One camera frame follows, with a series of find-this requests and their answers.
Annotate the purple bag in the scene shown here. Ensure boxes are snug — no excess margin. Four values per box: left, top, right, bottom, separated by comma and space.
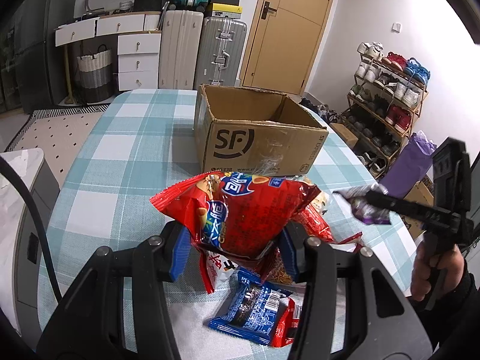
379, 131, 437, 198

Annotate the patterned floor rug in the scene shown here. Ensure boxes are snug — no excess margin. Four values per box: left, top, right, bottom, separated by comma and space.
7, 104, 108, 184

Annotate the white drawer desk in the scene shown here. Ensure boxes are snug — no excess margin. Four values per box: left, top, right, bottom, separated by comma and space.
55, 11, 161, 92

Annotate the silver purple snack pack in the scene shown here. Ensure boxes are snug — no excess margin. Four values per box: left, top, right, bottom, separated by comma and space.
334, 184, 391, 225

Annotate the teal plaid tablecloth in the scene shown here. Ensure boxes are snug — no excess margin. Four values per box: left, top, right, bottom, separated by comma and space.
46, 89, 416, 359

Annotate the silver suitcase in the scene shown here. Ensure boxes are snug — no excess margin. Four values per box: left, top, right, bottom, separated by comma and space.
193, 17, 247, 89

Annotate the white side cabinet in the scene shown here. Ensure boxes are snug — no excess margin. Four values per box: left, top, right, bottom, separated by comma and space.
1, 148, 59, 349

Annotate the beige suitcase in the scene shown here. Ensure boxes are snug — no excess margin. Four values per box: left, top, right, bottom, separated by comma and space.
159, 10, 203, 90

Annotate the SF cardboard box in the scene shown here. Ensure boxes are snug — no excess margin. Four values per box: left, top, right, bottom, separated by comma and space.
193, 85, 329, 176

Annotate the red chip bag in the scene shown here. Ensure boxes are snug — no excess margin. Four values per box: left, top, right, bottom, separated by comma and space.
150, 171, 320, 260

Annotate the woven laundry basket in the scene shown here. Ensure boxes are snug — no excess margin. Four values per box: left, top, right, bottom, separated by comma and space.
76, 44, 114, 104

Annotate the white noodle snack bag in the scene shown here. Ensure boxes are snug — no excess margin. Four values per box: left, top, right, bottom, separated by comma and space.
199, 250, 239, 294

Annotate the black cable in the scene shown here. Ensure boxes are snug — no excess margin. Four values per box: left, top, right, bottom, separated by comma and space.
0, 154, 63, 304

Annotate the red black snack pack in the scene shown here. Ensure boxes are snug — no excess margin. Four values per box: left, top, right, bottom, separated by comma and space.
270, 297, 302, 348

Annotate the person's right hand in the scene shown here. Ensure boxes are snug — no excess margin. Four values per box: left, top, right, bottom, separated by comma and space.
410, 241, 465, 302

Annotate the light switch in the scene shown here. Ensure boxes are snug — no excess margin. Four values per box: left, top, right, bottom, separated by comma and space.
391, 23, 401, 33

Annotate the wooden shoe rack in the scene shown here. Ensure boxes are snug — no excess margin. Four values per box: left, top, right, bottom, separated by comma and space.
340, 52, 430, 180

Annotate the small cardboard box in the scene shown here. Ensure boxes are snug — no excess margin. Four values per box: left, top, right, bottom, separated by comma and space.
329, 123, 359, 150

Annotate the blue snack pack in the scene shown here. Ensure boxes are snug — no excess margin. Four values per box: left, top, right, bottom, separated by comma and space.
208, 268, 292, 345

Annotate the wooden door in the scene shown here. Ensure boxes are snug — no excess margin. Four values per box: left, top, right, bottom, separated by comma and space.
240, 0, 333, 94

